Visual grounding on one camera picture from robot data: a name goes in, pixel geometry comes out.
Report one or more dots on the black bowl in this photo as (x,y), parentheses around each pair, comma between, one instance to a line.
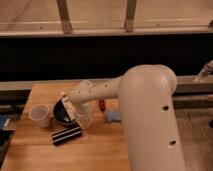
(60,114)

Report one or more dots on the red pen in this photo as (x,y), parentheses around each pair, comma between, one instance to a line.
(102,105)

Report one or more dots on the black striped eraser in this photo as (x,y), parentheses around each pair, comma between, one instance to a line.
(68,134)

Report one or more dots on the translucent plastic cup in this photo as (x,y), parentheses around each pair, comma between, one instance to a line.
(40,114)

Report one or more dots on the blue sponge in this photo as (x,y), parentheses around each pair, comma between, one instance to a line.
(113,116)

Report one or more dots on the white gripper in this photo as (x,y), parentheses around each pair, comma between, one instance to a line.
(83,115)

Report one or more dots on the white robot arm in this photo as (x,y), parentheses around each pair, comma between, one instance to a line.
(158,137)

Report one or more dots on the small white carton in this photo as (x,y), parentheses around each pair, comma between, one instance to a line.
(68,106)

